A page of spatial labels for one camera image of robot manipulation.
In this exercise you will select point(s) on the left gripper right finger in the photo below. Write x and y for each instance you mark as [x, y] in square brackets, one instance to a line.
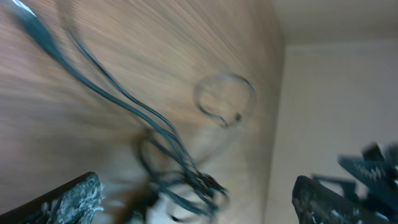
[316, 204]

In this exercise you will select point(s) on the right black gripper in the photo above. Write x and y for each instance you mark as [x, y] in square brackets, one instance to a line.
[377, 170]

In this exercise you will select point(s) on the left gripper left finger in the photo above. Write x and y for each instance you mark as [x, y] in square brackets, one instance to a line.
[77, 201]

